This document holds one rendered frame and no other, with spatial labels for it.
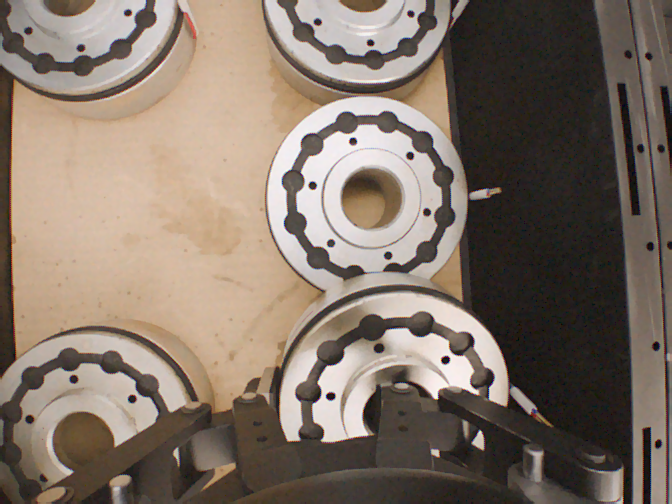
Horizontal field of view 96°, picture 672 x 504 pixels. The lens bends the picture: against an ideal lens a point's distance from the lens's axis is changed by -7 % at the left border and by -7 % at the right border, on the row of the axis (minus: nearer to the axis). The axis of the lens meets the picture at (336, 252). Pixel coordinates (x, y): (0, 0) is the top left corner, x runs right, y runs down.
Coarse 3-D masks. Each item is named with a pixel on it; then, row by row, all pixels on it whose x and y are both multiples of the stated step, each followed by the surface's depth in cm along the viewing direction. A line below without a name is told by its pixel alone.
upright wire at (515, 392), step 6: (510, 384) 15; (510, 390) 14; (516, 390) 14; (516, 396) 14; (522, 396) 14; (522, 402) 13; (528, 402) 13; (528, 408) 13; (534, 408) 13; (534, 414) 13; (540, 420) 12; (546, 420) 12; (552, 426) 12
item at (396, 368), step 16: (368, 368) 13; (384, 368) 13; (400, 368) 13; (416, 368) 13; (432, 368) 13; (352, 384) 13; (368, 384) 13; (416, 384) 13; (432, 384) 13; (448, 384) 13; (352, 400) 13; (352, 416) 13; (352, 432) 13; (368, 432) 13
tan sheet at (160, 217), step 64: (192, 0) 19; (256, 0) 19; (192, 64) 19; (256, 64) 19; (64, 128) 18; (128, 128) 18; (192, 128) 19; (256, 128) 19; (448, 128) 20; (64, 192) 18; (128, 192) 18; (192, 192) 18; (256, 192) 19; (64, 256) 18; (128, 256) 18; (192, 256) 18; (256, 256) 19; (64, 320) 18; (192, 320) 18; (256, 320) 19
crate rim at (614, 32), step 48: (624, 0) 10; (624, 48) 10; (624, 96) 10; (624, 144) 10; (624, 192) 10; (624, 240) 10; (624, 288) 10; (624, 336) 10; (624, 384) 10; (624, 432) 10; (624, 480) 10
